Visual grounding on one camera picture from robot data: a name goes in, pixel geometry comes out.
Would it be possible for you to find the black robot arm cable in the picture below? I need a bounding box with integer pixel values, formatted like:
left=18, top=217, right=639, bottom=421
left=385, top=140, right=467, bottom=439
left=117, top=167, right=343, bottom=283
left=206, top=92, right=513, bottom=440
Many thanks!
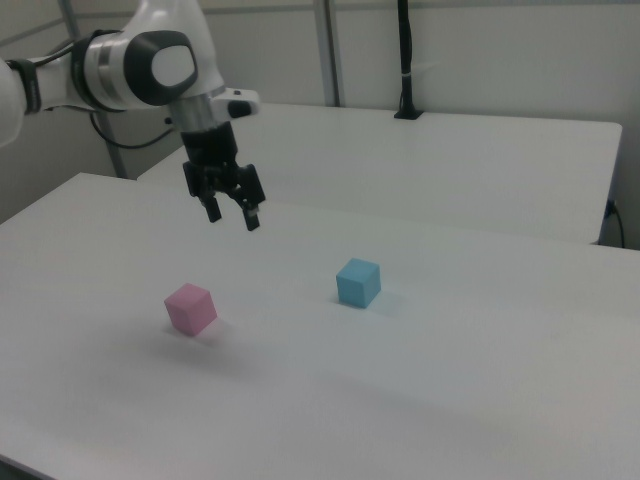
left=90, top=110, right=177, bottom=150

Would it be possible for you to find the blue cube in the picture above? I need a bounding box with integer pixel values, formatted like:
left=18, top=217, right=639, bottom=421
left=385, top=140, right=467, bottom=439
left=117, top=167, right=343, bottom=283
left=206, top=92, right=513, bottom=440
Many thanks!
left=335, top=257, right=382, bottom=309

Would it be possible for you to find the black power cable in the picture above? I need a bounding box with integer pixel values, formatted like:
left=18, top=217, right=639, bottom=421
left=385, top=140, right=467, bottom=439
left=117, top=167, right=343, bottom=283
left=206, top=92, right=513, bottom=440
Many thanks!
left=605, top=199, right=626, bottom=249

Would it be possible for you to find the black camera pole with base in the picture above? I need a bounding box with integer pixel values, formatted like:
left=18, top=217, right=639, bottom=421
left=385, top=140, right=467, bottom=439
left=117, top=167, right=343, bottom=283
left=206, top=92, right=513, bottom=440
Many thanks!
left=393, top=0, right=424, bottom=121

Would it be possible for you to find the pink cube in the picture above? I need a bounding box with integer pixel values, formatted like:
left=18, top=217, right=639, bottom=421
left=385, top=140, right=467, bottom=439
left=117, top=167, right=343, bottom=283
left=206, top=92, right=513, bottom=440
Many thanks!
left=163, top=282, right=219, bottom=337

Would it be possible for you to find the grey partition frame post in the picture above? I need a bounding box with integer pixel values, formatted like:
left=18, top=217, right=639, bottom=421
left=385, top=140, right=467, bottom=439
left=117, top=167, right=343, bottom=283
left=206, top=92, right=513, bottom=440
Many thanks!
left=314, top=0, right=347, bottom=107

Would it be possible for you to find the white table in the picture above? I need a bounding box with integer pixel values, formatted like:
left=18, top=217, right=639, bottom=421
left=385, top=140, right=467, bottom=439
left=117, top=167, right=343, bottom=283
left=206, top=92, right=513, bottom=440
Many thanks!
left=135, top=102, right=624, bottom=246

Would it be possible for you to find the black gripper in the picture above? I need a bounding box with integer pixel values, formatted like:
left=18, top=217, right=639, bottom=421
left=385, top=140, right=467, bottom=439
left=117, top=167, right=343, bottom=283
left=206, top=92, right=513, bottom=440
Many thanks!
left=180, top=121, right=266, bottom=232

